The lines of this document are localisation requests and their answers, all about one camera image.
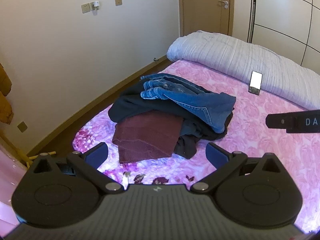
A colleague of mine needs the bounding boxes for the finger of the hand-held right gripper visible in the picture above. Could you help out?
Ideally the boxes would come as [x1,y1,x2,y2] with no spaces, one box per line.
[266,112,290,130]

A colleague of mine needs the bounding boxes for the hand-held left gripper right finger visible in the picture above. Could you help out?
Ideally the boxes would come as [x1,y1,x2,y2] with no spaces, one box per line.
[190,142,284,194]

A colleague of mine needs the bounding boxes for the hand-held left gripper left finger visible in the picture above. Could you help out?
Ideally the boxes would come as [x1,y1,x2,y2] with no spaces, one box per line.
[30,142,125,194]

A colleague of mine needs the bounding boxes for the blue jeans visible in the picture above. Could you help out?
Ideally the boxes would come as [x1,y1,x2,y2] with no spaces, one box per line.
[140,73,237,133]

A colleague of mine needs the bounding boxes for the pink floral blanket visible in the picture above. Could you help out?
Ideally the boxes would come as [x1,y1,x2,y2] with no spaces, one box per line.
[71,59,320,232]

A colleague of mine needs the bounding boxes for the smartphone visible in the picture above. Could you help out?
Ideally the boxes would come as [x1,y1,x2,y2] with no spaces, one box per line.
[248,71,263,95]

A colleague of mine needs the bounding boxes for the maroon sweater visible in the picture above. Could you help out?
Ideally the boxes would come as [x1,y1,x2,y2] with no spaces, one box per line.
[112,111,184,163]

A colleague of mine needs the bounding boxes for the wooden stick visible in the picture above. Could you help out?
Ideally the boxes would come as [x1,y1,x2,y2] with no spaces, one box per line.
[23,151,56,167]

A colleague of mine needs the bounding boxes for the dark grey garment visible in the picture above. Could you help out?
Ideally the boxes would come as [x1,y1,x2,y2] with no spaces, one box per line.
[109,81,234,159]

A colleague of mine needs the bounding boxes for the pale striped quilt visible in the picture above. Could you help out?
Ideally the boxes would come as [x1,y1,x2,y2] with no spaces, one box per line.
[167,30,320,110]

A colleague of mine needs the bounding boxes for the cream panelled wardrobe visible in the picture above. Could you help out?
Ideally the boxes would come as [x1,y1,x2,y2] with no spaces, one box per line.
[247,0,320,77]

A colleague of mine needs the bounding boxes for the orange-brown jacket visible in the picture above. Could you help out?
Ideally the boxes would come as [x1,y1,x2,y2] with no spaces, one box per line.
[0,63,14,125]

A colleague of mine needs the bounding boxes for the brown wooden door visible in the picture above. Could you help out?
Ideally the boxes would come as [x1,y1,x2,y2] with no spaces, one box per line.
[178,0,235,37]

